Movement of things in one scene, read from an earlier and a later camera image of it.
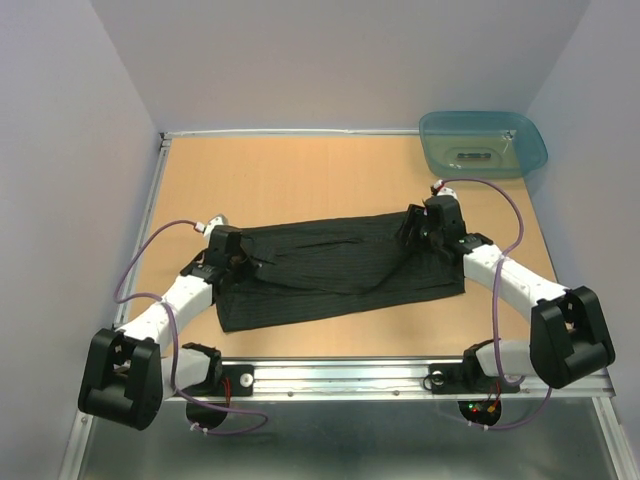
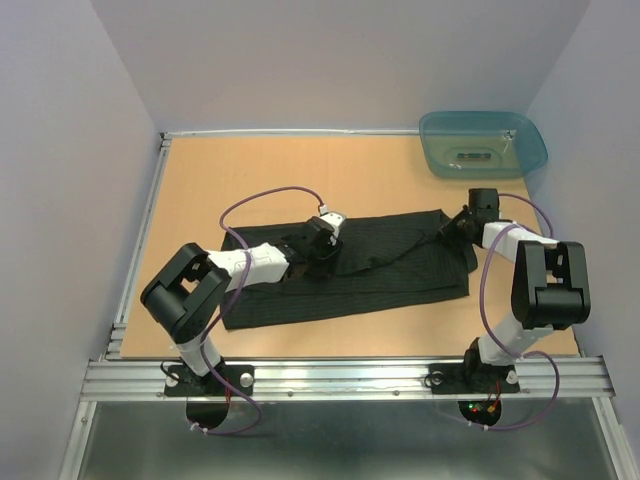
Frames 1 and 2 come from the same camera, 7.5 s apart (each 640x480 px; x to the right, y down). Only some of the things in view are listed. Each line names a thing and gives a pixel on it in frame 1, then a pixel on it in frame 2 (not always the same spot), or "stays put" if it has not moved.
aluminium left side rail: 143,234 stays put
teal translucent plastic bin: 481,144 stays put
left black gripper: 247,268 to 324,269
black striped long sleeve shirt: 320,268 stays put
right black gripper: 416,215 to 448,228
